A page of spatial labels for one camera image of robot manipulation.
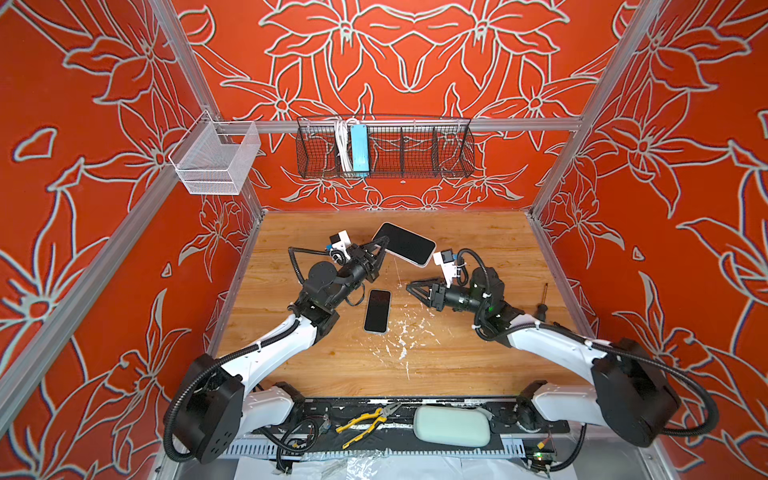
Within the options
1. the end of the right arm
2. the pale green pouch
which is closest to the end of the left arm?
the end of the right arm

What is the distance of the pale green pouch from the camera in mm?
691

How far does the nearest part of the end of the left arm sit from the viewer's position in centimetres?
65

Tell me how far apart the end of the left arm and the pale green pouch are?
370mm

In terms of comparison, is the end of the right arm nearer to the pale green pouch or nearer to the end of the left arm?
the end of the left arm
